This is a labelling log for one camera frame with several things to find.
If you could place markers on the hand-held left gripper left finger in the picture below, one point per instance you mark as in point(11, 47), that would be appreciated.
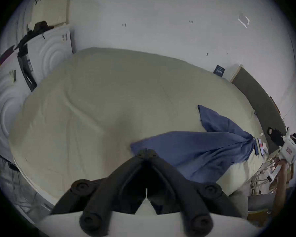
point(101, 194)

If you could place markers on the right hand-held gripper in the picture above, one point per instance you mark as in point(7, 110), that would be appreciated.
point(289, 150)

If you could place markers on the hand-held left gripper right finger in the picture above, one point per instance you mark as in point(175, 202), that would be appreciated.
point(187, 196)

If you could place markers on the dark blue shirt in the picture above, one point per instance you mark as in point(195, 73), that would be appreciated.
point(202, 149)

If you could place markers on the person's right forearm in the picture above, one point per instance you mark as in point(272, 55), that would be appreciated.
point(280, 191)

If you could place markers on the person's right hand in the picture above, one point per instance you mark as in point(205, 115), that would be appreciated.
point(280, 164)

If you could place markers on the black bag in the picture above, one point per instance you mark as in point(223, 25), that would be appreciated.
point(275, 135)

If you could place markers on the dark grey padded headboard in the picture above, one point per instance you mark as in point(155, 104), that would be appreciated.
point(256, 95)

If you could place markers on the small dark blue card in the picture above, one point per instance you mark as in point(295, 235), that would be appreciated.
point(219, 70)

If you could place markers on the pale yellow carton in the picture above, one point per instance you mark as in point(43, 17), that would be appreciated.
point(50, 7)

